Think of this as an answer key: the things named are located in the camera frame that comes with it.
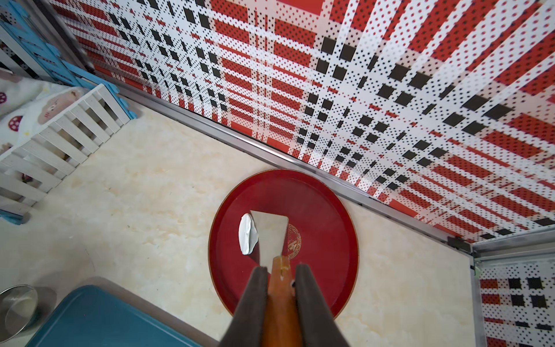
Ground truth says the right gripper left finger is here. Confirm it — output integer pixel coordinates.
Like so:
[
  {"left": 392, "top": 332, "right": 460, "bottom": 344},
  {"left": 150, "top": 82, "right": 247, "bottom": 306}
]
[{"left": 218, "top": 267, "right": 269, "bottom": 347}]

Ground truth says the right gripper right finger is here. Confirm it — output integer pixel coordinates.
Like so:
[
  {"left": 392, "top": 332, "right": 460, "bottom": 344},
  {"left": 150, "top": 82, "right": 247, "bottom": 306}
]
[{"left": 295, "top": 264, "right": 348, "bottom": 346}]

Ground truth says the knife with wooden handle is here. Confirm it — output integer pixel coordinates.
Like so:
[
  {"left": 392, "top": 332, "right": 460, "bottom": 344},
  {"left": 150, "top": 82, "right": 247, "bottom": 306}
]
[{"left": 251, "top": 211, "right": 303, "bottom": 346}]

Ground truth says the round white dough wrapper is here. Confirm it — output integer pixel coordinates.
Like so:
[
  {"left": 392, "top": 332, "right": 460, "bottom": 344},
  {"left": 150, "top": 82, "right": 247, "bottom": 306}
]
[{"left": 238, "top": 213, "right": 259, "bottom": 255}]

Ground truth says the teal plastic tray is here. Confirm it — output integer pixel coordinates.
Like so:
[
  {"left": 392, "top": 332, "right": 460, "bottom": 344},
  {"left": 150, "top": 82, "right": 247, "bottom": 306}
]
[{"left": 27, "top": 285, "right": 199, "bottom": 346}]

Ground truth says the small glass bowl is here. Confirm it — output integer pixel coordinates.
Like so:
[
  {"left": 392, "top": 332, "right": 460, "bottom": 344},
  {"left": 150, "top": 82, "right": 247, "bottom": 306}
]
[{"left": 1, "top": 284, "right": 57, "bottom": 344}]

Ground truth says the red round plate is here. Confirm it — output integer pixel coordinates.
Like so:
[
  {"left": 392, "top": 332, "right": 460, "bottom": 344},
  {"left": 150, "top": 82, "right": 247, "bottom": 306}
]
[{"left": 208, "top": 170, "right": 359, "bottom": 317}]

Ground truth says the doll in patterned cloth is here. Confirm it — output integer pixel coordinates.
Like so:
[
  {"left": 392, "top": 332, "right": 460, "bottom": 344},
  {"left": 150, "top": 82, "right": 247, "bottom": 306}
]
[{"left": 1, "top": 70, "right": 89, "bottom": 153}]

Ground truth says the blue white toy crib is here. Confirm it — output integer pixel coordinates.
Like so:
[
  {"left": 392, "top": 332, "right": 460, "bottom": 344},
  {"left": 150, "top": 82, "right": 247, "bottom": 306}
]
[{"left": 1, "top": 1, "right": 135, "bottom": 225}]

